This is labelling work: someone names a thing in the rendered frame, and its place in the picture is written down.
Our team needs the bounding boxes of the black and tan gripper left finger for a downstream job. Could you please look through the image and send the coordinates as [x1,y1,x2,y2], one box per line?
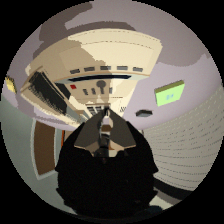
[55,108,107,172]

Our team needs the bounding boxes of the yellow sticky note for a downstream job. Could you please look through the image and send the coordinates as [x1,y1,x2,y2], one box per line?
[5,75,17,93]

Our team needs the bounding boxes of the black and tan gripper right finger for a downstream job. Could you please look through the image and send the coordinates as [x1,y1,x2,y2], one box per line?
[107,107,159,174]

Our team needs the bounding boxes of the green sticky note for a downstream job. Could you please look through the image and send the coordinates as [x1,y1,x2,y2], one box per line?
[155,80,185,106]

